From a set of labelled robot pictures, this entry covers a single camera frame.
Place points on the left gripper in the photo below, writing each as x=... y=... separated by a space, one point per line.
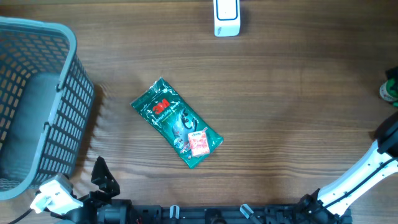
x=107 y=183

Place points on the green 3M gloves packet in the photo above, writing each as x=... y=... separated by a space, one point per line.
x=166 y=111

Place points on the pink tissue packet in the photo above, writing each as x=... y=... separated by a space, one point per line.
x=198 y=143

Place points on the green lid white jar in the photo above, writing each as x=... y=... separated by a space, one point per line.
x=388 y=91

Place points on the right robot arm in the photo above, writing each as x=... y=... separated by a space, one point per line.
x=330 y=203

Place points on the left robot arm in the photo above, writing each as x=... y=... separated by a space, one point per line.
x=120 y=211

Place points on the white barcode scanner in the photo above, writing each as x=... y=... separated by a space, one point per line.
x=227 y=19

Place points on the grey plastic mesh basket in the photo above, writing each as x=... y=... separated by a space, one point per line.
x=46 y=99

